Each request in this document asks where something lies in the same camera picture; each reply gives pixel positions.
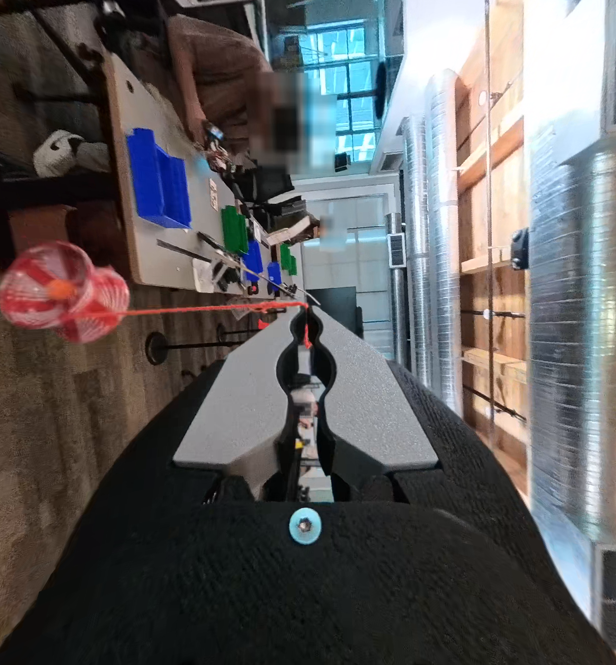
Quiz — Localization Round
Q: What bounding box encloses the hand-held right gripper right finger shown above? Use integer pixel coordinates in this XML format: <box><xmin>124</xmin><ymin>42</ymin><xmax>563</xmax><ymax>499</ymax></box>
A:
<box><xmin>309</xmin><ymin>305</ymin><xmax>439</xmax><ymax>484</ymax></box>

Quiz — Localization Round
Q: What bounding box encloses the grey work table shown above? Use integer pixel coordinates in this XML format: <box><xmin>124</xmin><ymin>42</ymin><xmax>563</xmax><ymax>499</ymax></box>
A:
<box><xmin>102</xmin><ymin>52</ymin><xmax>309</xmax><ymax>312</ymax></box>

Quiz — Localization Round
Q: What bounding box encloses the black wall screen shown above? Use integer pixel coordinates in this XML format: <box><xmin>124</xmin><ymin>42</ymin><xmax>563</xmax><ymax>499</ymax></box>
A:
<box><xmin>306</xmin><ymin>286</ymin><xmax>360</xmax><ymax>335</ymax></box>

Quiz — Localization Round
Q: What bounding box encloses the large blue parts bin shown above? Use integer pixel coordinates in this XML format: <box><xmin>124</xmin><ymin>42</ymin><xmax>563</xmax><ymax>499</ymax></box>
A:
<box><xmin>126</xmin><ymin>127</ymin><xmax>192</xmax><ymax>229</ymax></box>

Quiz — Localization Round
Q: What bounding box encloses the red white yo-yo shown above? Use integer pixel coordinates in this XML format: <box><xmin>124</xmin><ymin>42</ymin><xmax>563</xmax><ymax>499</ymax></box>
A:
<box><xmin>0</xmin><ymin>241</ymin><xmax>132</xmax><ymax>346</ymax></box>

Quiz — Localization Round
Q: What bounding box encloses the silver spiral air duct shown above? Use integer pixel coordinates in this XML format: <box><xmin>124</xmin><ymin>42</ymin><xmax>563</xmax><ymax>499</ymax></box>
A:
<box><xmin>400</xmin><ymin>68</ymin><xmax>464</xmax><ymax>416</ymax></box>

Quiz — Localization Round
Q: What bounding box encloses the orange yo-yo string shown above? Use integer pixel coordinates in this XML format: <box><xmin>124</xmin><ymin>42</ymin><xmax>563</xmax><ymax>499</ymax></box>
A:
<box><xmin>126</xmin><ymin>300</ymin><xmax>317</xmax><ymax>349</ymax></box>

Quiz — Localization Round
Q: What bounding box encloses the cardboard box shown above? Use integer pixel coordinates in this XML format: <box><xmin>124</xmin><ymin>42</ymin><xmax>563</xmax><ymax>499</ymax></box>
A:
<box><xmin>7</xmin><ymin>203</ymin><xmax>122</xmax><ymax>273</ymax></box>

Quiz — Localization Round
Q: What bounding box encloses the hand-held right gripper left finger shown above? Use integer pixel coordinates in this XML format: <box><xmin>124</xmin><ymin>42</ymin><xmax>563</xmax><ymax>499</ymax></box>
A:
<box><xmin>173</xmin><ymin>305</ymin><xmax>310</xmax><ymax>489</ymax></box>

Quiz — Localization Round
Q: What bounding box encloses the black pole base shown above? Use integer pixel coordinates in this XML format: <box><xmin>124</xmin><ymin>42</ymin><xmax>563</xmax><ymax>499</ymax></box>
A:
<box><xmin>145</xmin><ymin>331</ymin><xmax>277</xmax><ymax>366</ymax></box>

